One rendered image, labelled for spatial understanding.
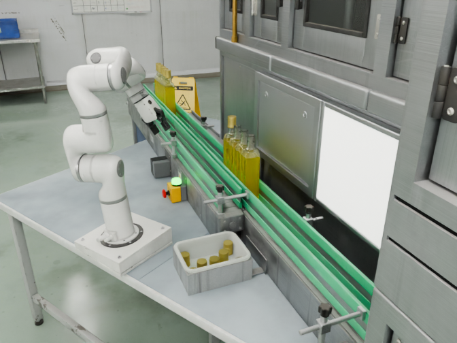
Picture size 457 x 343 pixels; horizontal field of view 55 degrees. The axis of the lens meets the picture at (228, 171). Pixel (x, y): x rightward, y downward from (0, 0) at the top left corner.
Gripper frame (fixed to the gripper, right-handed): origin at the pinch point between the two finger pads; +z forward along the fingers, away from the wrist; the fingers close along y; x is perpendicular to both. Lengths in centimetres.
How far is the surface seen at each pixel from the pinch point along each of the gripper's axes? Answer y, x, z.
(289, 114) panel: -57, -12, 14
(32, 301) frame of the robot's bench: 79, 71, 41
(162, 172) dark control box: 25.2, -2.1, 20.7
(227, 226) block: -37, 22, 36
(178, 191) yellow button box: 0.8, 9.8, 25.9
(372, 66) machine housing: -98, -6, 6
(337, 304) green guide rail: -88, 39, 49
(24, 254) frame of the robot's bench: 67, 62, 18
